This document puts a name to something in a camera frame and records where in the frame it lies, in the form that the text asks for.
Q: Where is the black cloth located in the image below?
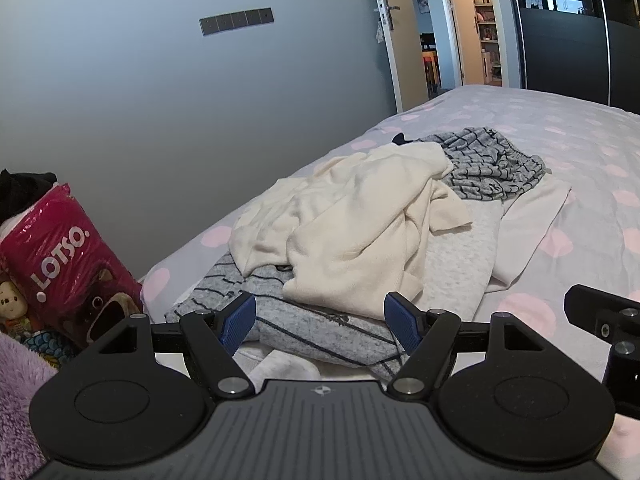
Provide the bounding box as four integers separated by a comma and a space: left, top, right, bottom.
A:
0, 168, 58, 226

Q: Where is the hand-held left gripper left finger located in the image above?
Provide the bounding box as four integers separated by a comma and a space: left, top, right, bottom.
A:
87, 290, 258, 402

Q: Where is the small white cloth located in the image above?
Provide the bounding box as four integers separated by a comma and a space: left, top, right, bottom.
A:
235, 346, 322, 394

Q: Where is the purple fluffy blanket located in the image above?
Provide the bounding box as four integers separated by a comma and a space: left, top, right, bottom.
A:
0, 332, 59, 480

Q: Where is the grey wall switch panel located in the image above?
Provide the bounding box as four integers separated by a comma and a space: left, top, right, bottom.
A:
199, 7, 275, 37

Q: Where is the grey striped bow-print garment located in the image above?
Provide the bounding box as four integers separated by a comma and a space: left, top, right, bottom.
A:
165, 254, 407, 382
419, 127, 547, 202

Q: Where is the grey pink-dotted bed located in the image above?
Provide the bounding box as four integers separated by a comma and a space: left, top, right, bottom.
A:
139, 84, 640, 480

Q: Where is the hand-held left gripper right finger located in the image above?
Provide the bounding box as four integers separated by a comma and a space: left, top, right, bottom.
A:
384, 290, 552, 402

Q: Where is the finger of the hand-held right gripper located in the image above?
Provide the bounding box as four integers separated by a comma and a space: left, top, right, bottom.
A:
563, 283, 640, 417

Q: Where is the blue scale-patterned toy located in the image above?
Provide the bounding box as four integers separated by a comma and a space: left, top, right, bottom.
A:
20, 329, 77, 372

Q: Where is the pink printed plastic bag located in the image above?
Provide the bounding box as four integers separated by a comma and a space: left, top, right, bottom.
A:
0, 184, 146, 357

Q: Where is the beige door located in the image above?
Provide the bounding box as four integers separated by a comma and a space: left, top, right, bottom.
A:
367, 0, 430, 113

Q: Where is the cream sweater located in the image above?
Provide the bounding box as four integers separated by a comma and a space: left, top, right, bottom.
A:
229, 141, 473, 322

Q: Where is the metal door handle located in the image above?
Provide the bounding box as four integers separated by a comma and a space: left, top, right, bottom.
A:
374, 0, 401, 31

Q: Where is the light grey navy-collar sweatshirt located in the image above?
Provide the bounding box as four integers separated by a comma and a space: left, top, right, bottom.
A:
391, 132, 503, 323

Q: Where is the black sliding wardrobe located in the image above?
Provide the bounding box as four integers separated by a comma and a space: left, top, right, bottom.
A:
502, 0, 640, 111

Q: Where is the white hallway shelf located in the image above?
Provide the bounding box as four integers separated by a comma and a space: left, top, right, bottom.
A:
472, 0, 504, 87

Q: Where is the orange stool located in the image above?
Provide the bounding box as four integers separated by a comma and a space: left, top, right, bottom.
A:
422, 55, 441, 95

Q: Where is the small doll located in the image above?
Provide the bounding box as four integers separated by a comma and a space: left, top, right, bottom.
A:
0, 280, 32, 332

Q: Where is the white garment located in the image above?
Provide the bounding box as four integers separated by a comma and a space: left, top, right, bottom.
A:
486, 174, 573, 294

